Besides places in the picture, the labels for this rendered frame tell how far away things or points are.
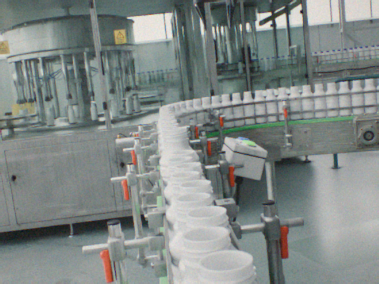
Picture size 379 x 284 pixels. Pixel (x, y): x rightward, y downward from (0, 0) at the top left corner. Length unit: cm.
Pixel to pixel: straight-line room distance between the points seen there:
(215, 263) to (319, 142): 220
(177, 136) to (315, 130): 173
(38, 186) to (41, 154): 27
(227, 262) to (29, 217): 410
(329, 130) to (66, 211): 256
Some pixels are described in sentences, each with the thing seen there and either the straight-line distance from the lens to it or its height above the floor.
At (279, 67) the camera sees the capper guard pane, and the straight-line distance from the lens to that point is 625.
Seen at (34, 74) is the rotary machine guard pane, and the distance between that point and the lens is 427.
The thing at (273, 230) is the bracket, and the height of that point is 107.
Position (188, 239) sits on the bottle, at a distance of 40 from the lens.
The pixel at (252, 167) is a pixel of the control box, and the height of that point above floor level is 106.
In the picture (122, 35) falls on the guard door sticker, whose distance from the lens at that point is 418.
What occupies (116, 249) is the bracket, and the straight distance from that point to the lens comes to 65.
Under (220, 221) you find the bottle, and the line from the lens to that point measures 43.
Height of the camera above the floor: 129
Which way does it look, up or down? 9 degrees down
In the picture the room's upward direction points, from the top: 6 degrees counter-clockwise
